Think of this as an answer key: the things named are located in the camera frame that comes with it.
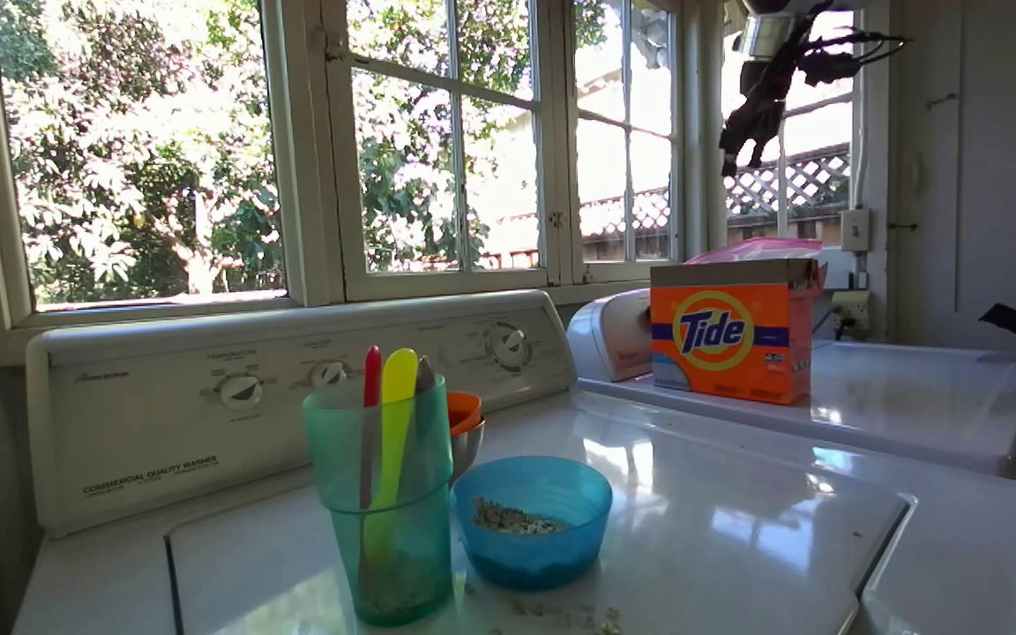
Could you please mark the grey plastic utensil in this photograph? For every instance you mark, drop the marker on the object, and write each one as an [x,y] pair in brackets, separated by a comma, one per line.
[426,390]

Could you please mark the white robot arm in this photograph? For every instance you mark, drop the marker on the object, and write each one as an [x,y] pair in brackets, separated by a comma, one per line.
[771,33]

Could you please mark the large white washer dial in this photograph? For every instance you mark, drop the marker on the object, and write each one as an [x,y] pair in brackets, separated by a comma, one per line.
[509,347]

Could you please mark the cream wooden window frame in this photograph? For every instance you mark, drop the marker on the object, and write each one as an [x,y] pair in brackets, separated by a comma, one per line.
[316,162]

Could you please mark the white washer control knob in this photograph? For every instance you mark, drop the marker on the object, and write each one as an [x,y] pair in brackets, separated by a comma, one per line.
[242,390]
[329,376]

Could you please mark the orange-rimmed metal cup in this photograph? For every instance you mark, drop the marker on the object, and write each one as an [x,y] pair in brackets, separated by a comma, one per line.
[467,412]

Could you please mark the white washing machine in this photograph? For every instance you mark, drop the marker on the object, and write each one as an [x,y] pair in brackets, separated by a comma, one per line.
[698,539]

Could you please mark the white wall outlet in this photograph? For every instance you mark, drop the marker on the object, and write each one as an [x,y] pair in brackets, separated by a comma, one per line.
[852,316]
[858,230]

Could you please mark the green translucent plastic cup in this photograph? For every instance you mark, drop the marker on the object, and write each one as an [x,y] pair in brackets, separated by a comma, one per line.
[397,551]

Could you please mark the orange Tide detergent box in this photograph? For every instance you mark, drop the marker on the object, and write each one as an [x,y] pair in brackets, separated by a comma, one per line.
[733,338]

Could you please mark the yellow-green plastic utensil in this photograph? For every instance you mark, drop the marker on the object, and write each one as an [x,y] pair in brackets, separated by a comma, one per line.
[397,409]

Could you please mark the red plastic utensil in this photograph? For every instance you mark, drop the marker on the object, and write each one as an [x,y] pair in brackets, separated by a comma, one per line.
[373,376]

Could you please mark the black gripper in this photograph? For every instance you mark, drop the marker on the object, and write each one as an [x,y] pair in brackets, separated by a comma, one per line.
[771,89]

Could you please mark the white box on sill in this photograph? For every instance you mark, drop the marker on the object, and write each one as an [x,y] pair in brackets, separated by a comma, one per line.
[845,269]

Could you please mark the white dryer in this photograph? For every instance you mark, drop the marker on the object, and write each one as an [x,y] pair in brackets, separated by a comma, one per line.
[920,401]

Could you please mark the blue plastic bowl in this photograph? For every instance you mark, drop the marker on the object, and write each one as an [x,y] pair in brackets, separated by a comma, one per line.
[530,531]

